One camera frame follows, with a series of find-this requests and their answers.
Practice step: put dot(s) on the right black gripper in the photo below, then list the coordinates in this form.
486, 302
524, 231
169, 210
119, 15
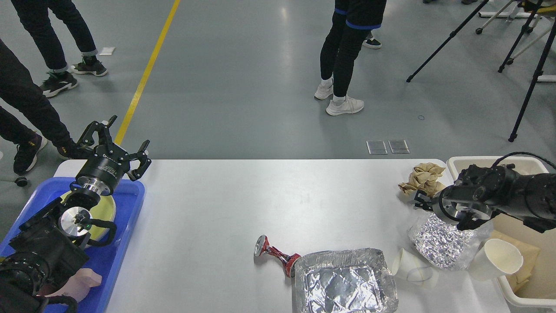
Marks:
455, 206

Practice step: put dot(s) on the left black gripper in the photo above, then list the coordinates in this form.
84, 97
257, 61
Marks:
101, 174

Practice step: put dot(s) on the clear plastic sheet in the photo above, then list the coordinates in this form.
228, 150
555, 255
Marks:
443, 245

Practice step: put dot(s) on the yellow plate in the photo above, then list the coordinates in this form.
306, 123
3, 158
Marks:
105, 210

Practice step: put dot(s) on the brown paper bag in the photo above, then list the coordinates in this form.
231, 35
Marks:
529, 253

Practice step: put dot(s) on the pink mug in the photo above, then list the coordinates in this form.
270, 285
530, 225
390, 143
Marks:
77, 286

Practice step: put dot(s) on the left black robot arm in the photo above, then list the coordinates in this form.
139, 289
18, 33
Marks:
50, 247

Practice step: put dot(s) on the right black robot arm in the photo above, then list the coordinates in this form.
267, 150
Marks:
480, 194

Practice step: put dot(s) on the crumpled brown paper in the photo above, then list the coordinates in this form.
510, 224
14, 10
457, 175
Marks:
424, 177

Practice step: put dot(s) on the metal floor socket plate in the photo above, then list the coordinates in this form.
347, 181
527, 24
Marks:
380, 147

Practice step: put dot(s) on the aluminium foil container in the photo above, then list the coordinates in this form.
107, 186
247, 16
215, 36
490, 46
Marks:
349, 281

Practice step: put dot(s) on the beige plastic bin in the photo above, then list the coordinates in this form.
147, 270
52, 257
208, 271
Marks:
540, 290

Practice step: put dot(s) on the person with black-white sneakers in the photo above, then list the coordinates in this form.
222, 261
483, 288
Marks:
34, 16

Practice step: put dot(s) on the crushed red can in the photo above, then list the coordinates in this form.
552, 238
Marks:
262, 246

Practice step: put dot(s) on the white rolling chair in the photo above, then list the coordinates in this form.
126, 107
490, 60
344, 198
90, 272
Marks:
515, 9

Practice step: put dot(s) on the person with white sneakers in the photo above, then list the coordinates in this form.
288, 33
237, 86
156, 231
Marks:
352, 20

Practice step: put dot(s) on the black camera tripod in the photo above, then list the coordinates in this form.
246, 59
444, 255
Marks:
460, 27

